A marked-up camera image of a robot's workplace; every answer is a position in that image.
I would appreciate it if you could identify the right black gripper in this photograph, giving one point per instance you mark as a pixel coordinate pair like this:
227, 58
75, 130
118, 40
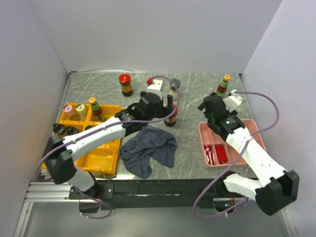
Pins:
201, 106

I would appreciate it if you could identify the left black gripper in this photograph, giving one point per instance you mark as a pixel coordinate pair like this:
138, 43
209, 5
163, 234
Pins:
165, 112

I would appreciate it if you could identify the red lid sauce jar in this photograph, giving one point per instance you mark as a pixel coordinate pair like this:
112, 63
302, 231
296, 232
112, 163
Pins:
125, 82
171, 121

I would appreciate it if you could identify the yellow cap green label bottle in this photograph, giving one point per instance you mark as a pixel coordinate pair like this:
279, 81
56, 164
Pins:
96, 110

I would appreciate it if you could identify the green lid cream bottle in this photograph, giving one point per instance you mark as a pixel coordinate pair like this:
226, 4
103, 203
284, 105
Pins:
82, 111

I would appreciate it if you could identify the white powder bottle black cap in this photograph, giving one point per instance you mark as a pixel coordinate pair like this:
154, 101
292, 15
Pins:
71, 130

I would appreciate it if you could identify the round black cap dark bottle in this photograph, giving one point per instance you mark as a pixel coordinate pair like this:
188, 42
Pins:
59, 129

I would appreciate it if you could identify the small black lid spice jar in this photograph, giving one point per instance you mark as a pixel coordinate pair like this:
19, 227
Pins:
88, 127

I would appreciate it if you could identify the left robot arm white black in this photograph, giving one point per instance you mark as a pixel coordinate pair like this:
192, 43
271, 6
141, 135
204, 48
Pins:
61, 153

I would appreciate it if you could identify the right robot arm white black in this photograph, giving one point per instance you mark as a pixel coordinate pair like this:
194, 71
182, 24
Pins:
275, 187

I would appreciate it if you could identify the salt grinder black top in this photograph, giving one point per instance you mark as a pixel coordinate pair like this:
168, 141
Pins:
174, 87

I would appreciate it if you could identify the yellow cap chili sauce bottle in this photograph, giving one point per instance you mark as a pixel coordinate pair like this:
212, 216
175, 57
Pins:
222, 87

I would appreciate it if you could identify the red white striped packet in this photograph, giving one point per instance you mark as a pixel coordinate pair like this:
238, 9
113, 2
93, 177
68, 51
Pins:
209, 155

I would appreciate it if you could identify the pink compartment tray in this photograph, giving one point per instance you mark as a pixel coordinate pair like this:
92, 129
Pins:
208, 137

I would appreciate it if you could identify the dark blue cloth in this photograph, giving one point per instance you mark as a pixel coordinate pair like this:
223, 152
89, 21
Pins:
150, 142

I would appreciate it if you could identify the red packet in tray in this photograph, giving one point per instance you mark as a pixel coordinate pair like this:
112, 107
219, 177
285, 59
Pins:
221, 154

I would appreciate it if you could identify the yellow compartment organizer tray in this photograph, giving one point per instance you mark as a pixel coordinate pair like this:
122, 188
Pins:
102, 159

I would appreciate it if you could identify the pink lid bottle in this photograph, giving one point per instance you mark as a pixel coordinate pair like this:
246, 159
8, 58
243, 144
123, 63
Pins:
69, 111

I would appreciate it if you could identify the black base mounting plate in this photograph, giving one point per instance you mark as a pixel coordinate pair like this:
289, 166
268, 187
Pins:
152, 193

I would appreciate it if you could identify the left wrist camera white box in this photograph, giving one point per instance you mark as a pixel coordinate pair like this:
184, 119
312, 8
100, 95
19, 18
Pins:
155, 86

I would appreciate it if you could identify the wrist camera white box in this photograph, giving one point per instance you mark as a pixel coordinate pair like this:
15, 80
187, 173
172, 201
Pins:
155, 86
233, 101

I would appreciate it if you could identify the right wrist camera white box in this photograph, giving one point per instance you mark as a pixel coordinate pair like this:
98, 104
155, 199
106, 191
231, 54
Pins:
233, 101

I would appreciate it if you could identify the aluminium frame rail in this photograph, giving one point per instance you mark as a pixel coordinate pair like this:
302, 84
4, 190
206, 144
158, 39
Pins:
40, 192

